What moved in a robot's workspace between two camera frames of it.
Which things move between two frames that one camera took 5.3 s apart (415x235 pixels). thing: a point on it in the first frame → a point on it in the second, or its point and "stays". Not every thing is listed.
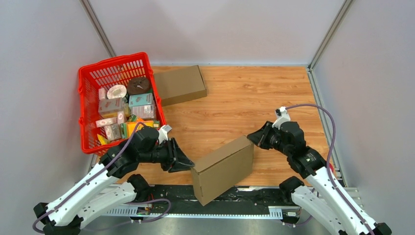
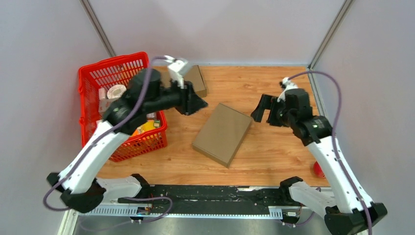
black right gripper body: [268, 138] → [278, 116]
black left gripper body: [167, 153] → [174, 97]
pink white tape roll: [116, 91] stays
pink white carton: [110, 105] stays
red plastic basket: [102, 75] stays
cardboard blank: [216, 176] → [222, 135]
